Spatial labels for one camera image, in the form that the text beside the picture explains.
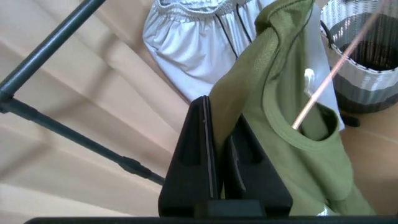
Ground pale grey shorts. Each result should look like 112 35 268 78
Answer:
142 0 346 131

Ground green shirt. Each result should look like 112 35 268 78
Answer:
208 0 377 217

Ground pink clothes hanger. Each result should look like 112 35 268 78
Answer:
291 0 387 131

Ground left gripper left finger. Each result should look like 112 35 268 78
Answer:
157 95 223 218

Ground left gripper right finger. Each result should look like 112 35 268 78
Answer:
221 113 294 218

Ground black clothes rack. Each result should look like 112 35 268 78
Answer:
0 0 166 187

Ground white laundry basket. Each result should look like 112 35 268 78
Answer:
320 0 398 114

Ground beige curtain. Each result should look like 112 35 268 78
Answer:
0 0 200 224

